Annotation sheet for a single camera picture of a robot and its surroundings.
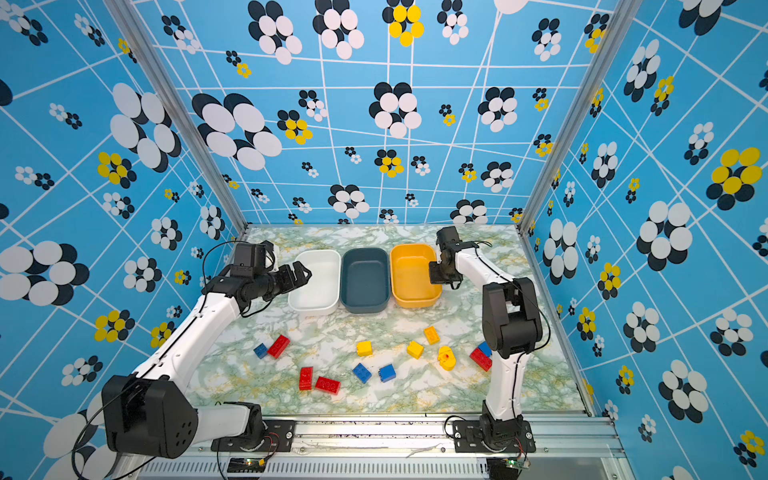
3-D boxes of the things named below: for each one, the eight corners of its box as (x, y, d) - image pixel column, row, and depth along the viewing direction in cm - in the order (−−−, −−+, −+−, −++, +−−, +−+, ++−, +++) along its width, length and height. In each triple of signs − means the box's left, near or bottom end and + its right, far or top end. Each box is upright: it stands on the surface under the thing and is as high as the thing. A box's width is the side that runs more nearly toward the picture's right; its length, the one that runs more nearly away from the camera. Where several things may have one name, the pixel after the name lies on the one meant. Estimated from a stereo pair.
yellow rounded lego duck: (439, 370, 86) (440, 367, 84) (437, 350, 90) (438, 346, 88) (455, 370, 86) (457, 367, 84) (453, 350, 90) (454, 346, 88)
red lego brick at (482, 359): (486, 372, 86) (488, 370, 84) (468, 355, 89) (470, 352, 87) (493, 365, 87) (495, 362, 85) (475, 348, 90) (476, 346, 88)
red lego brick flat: (317, 389, 83) (314, 386, 80) (321, 379, 85) (319, 375, 82) (337, 395, 82) (335, 392, 79) (341, 384, 84) (339, 381, 81)
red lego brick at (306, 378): (301, 391, 83) (299, 389, 81) (302, 369, 86) (300, 367, 85) (312, 390, 83) (310, 387, 81) (313, 368, 87) (311, 365, 85)
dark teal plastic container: (337, 313, 98) (334, 303, 93) (344, 259, 112) (342, 248, 107) (390, 313, 98) (390, 303, 93) (390, 259, 112) (390, 248, 107)
